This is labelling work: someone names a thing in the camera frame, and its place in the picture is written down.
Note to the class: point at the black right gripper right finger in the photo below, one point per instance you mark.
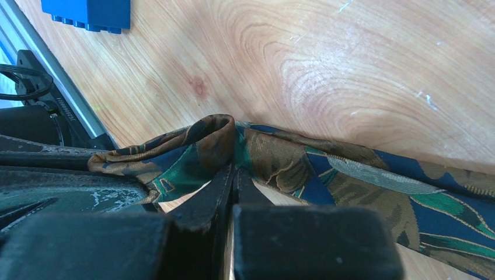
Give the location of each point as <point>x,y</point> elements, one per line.
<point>308,242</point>

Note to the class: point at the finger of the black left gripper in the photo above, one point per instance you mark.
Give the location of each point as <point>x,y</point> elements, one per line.
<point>38,178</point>

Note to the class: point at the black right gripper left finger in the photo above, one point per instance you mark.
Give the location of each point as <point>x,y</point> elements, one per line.
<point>186,243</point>

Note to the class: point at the dark patterned necktie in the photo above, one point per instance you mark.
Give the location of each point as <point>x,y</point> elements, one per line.
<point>442,212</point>

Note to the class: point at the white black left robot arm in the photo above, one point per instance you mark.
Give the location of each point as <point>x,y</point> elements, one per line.
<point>40,119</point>

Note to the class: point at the blue toy block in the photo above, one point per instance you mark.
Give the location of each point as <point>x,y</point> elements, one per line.
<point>112,16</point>

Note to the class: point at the aluminium frame rail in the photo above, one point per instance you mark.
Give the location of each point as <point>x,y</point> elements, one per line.
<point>17,33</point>

